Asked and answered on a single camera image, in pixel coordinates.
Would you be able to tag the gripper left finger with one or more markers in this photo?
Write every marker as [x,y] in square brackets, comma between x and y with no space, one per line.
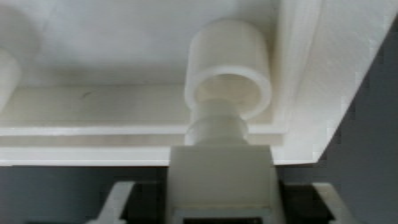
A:
[110,213]

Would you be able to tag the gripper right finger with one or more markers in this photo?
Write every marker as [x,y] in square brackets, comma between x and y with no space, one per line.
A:
[336,205]

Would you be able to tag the white square table top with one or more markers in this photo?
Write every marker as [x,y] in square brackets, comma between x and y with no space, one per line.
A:
[101,50]

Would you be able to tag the white U-shaped obstacle fence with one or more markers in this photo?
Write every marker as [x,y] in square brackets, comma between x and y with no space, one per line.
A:
[295,92]

